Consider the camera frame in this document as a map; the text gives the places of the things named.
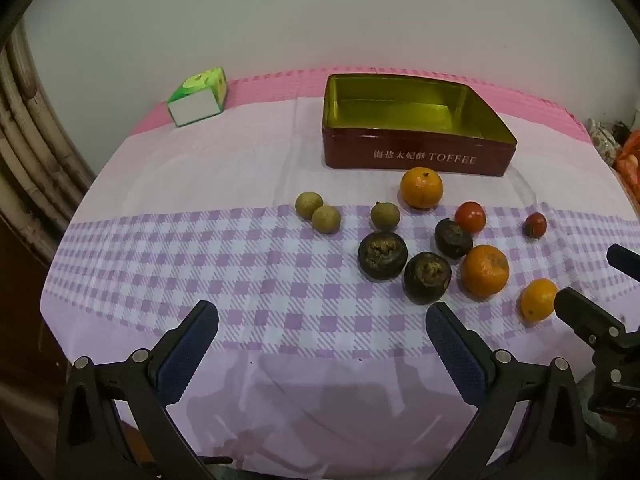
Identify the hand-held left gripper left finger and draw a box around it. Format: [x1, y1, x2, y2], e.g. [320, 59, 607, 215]
[56, 300, 220, 480]

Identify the small dark red cherry tomato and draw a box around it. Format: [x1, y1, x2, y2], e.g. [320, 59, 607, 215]
[523, 212, 548, 239]

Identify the dark red tin box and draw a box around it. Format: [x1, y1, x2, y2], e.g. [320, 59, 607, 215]
[321, 74, 517, 178]

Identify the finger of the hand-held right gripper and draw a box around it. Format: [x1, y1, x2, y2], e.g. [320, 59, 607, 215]
[606, 244, 640, 283]
[554, 287, 629, 348]

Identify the white patterned teapot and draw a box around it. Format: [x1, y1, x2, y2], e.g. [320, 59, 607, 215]
[587, 119, 626, 166]

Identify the longan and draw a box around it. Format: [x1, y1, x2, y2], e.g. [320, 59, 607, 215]
[370, 202, 401, 231]
[311, 205, 341, 234]
[295, 191, 324, 220]

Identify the green tissue box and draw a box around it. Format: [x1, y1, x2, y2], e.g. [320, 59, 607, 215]
[166, 67, 228, 127]

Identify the small tangerine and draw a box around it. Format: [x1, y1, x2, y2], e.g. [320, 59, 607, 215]
[520, 278, 559, 323]

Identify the orange bag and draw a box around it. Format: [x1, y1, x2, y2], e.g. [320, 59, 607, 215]
[615, 130, 640, 203]

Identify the pink and purple checked tablecloth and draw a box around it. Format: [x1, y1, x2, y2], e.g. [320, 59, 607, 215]
[39, 65, 640, 466]

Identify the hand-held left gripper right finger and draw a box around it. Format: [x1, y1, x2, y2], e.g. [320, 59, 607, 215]
[426, 302, 591, 480]

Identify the rattan chair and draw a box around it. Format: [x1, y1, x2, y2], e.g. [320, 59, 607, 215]
[0, 17, 98, 266]

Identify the dark mangosteen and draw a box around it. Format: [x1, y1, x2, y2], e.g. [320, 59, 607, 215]
[358, 231, 408, 282]
[434, 218, 474, 260]
[403, 252, 453, 305]

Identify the large tangerine with stem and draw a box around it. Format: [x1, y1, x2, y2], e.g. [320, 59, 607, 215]
[399, 167, 444, 210]

